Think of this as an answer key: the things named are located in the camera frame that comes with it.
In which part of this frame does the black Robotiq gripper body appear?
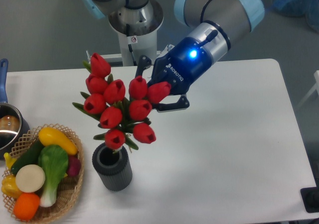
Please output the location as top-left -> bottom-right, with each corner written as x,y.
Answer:
148,36 -> 215,95

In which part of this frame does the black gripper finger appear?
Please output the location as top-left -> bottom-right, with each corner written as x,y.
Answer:
152,94 -> 190,112
135,55 -> 152,78

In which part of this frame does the red tulip bouquet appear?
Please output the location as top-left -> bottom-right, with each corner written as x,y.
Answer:
73,53 -> 171,152

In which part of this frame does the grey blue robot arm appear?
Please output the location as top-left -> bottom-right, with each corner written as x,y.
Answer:
82,0 -> 265,112

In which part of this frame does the dark grey ribbed vase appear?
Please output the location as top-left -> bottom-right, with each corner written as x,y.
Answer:
92,143 -> 133,192

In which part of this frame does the yellow squash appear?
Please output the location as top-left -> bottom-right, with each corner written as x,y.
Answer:
38,127 -> 78,155

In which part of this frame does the purple red onion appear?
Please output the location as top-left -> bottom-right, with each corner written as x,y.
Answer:
66,156 -> 81,177

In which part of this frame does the blue plastic bag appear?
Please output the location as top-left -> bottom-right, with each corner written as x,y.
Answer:
271,0 -> 319,32

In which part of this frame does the green white bok choy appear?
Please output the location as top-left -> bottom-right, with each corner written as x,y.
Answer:
38,144 -> 68,208

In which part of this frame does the woven wicker basket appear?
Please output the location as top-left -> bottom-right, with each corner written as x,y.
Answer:
2,124 -> 84,224

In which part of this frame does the green cucumber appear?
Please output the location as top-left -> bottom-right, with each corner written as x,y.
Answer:
10,139 -> 44,175

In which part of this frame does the black device at table edge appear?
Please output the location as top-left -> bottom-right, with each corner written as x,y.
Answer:
300,187 -> 319,213

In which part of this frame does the white round radish slice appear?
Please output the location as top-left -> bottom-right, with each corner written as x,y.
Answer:
15,164 -> 45,193

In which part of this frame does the yellow banana tip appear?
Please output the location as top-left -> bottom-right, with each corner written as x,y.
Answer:
3,152 -> 16,170

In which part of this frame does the yellow bell pepper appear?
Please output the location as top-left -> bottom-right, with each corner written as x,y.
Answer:
1,174 -> 22,199

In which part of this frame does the orange fruit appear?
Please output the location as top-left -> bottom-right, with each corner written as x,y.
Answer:
13,193 -> 40,221

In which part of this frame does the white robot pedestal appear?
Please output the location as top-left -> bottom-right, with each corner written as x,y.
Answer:
86,0 -> 175,68

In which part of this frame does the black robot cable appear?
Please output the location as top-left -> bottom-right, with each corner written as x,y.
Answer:
126,24 -> 137,66

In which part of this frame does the white frame at right edge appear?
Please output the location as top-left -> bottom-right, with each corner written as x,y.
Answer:
297,70 -> 319,108

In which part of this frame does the blue handled saucepan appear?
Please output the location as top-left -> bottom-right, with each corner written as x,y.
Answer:
0,58 -> 29,160

